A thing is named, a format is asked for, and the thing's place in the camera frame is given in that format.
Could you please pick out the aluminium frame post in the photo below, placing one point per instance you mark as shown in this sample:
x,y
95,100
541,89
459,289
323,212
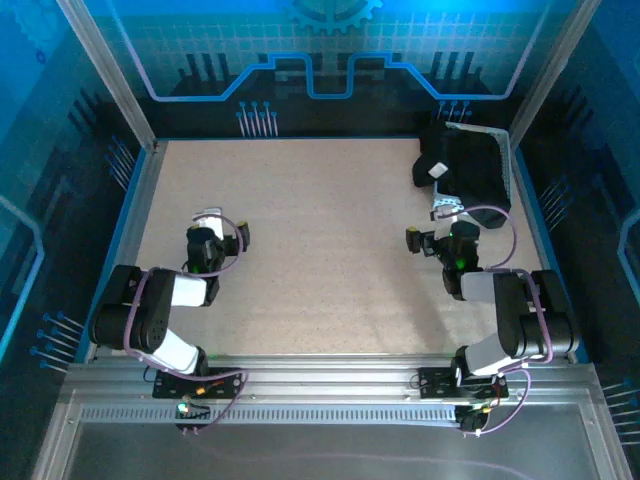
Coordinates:
x,y
117,85
547,75

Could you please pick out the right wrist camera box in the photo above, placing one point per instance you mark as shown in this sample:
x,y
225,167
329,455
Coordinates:
x,y
450,215

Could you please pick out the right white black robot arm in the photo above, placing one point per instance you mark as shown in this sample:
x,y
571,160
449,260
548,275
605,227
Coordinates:
x,y
520,320

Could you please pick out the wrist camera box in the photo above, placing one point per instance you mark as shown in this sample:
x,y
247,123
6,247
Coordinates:
x,y
450,215
212,225

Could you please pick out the light blue perforated plastic basket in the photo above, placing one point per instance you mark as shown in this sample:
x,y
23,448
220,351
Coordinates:
x,y
504,150

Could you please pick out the blue table edge strip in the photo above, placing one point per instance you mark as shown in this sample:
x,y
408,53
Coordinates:
x,y
539,220

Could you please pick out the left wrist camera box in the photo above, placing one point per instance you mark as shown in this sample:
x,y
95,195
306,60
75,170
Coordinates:
x,y
212,225

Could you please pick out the black t-shirt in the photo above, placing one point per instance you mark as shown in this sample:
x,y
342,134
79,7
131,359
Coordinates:
x,y
470,160

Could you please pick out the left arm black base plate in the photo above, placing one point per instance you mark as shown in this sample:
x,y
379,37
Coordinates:
x,y
230,389

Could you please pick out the aluminium mounting rail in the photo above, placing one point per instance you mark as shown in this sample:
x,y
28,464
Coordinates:
x,y
325,375

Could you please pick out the steel plate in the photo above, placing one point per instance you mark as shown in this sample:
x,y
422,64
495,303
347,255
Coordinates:
x,y
300,470

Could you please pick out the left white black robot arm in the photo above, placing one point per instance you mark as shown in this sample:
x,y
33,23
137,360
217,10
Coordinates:
x,y
150,320

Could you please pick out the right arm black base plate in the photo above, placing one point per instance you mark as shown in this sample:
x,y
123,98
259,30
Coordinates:
x,y
435,382

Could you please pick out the aluminium side rail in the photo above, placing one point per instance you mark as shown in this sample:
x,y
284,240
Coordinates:
x,y
137,225

